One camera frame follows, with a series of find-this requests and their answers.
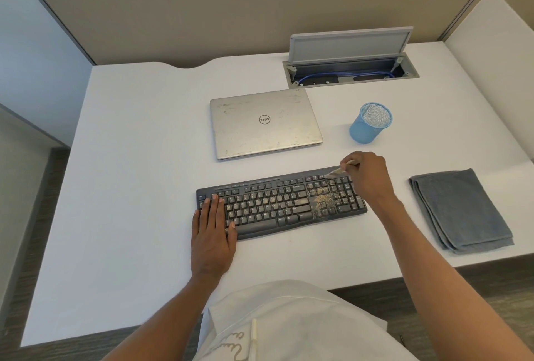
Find beige desk partition panel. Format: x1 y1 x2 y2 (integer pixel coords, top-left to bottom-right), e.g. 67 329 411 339
19 0 534 69

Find person's right forearm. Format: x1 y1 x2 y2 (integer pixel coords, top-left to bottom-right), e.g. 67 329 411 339
372 194 534 361

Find blue mesh pen cup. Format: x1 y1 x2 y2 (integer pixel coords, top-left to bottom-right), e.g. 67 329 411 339
349 102 393 144

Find person's white shirt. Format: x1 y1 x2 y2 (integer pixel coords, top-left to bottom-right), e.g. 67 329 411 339
194 279 409 361

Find folded grey cloth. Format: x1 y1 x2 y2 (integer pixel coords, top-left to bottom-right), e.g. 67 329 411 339
409 168 515 255

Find person's right hand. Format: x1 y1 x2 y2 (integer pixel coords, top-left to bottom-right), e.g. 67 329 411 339
340 151 397 207

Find black computer keyboard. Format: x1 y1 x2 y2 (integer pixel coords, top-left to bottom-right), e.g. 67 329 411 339
196 167 369 241

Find grey desk cable box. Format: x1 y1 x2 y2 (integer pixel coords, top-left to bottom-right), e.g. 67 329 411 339
282 26 420 89

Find person's left hand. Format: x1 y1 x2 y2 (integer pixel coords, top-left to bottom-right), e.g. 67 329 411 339
191 195 239 278

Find brown crumbs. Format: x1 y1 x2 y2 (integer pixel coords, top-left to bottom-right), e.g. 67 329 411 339
306 181 335 212

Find white side divider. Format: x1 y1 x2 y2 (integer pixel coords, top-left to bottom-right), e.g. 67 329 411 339
444 0 534 162

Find blue cable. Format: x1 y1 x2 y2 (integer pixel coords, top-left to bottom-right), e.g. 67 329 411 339
297 71 395 84

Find silver laptop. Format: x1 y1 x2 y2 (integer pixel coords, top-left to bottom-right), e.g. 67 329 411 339
210 88 324 161

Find small cleaning brush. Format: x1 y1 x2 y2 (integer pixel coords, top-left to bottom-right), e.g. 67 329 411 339
324 159 360 180

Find person's left forearm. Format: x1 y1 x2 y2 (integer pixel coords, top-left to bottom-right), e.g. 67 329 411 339
102 274 228 361

